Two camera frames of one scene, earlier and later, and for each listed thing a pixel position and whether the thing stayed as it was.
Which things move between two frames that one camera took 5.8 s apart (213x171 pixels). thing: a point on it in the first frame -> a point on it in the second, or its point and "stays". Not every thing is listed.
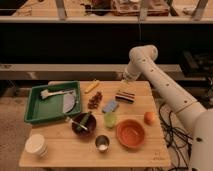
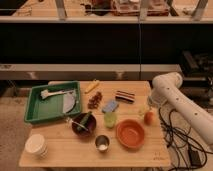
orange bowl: x=130 y=134 stays
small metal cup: x=102 y=143 stays
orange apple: x=149 y=118 stays
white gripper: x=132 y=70 -> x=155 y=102
